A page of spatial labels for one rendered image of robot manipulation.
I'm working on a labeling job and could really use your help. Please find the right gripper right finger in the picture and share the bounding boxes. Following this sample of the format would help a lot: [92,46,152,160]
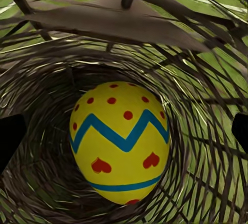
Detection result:
[231,113,248,155]

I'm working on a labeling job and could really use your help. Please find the easter egg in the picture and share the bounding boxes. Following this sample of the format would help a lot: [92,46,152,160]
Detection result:
[69,81,170,205]

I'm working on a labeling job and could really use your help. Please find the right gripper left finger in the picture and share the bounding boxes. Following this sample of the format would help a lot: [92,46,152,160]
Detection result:
[0,113,27,175]

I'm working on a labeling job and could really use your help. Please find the wicker basket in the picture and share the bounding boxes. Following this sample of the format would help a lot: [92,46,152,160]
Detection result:
[0,0,248,224]

